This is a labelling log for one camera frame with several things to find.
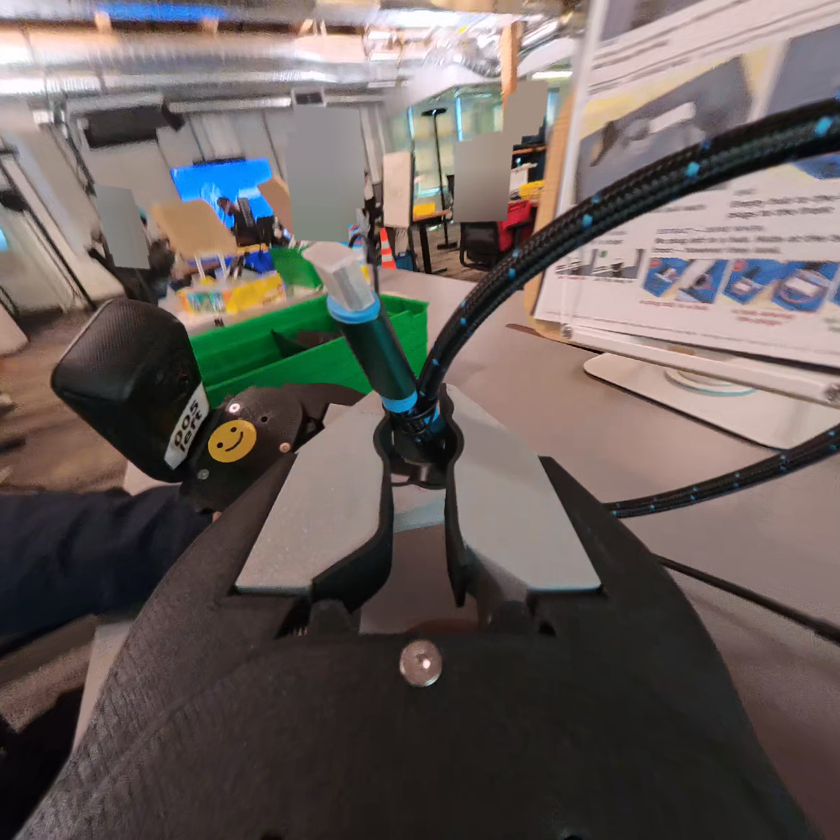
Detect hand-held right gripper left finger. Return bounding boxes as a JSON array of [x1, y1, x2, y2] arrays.
[[234, 394, 396, 613]]

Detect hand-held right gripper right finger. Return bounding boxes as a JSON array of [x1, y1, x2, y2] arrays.
[[444, 386, 602, 608]]

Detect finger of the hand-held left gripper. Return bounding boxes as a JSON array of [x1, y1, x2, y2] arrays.
[[320, 402, 383, 434]]

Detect black braided cable green plugs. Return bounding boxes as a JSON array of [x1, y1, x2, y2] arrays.
[[301, 97, 840, 519]]

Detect colourful toy box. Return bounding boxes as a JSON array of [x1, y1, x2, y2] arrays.
[[176, 285, 227, 317]]

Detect yellow toy box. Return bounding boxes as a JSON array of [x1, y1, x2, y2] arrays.
[[223, 271, 287, 315]]

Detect tan board on stand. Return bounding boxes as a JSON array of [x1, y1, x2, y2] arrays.
[[150, 199, 238, 280]]

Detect black office chair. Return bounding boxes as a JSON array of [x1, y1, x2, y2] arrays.
[[458, 220, 521, 271]]

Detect television screen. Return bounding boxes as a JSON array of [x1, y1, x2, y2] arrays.
[[169, 156, 274, 222]]

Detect whiteboard easel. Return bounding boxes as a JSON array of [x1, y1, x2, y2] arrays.
[[381, 150, 416, 228]]

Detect black studio light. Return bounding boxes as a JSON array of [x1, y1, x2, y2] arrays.
[[80, 107, 186, 150]]

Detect red bag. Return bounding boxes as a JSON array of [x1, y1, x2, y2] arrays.
[[497, 199, 534, 263]]

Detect printed instruction sheet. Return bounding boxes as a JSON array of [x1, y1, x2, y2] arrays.
[[533, 0, 840, 370]]

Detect silver ventilation duct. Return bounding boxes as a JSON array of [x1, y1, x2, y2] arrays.
[[0, 18, 580, 114]]

